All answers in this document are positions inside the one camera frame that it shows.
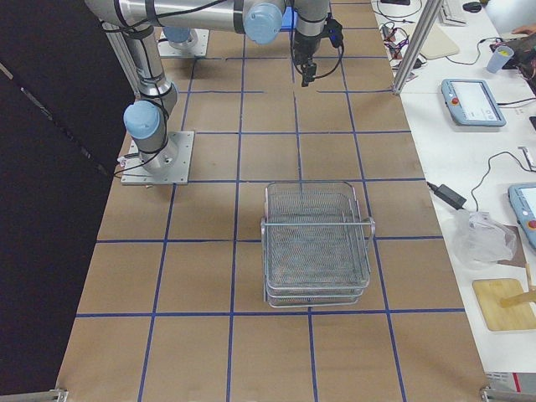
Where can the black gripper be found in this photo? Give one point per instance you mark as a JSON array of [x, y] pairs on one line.
[[303, 47]]

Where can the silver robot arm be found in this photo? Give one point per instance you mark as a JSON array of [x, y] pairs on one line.
[[146, 120], [260, 21]]

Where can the blue plastic tray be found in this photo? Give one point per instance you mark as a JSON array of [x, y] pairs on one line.
[[288, 19]]

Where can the beige mouse pad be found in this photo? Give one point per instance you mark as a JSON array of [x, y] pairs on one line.
[[438, 45]]

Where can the blue teach pendant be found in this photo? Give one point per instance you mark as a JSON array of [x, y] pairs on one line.
[[471, 103], [522, 200]]

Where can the blue plastic cup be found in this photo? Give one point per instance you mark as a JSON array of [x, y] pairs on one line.
[[500, 56]]

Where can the black power adapter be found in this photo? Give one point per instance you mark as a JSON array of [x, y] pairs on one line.
[[449, 196]]

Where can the clear plastic bag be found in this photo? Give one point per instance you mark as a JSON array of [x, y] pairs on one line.
[[480, 238]]

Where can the wooden board stand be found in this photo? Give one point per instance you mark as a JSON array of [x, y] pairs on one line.
[[504, 304]]

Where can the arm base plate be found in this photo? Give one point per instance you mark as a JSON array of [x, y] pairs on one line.
[[170, 166], [183, 43]]

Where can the aluminium frame post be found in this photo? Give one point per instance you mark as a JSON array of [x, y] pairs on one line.
[[422, 29]]

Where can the wire mesh shelf rack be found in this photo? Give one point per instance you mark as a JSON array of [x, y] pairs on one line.
[[315, 244]]

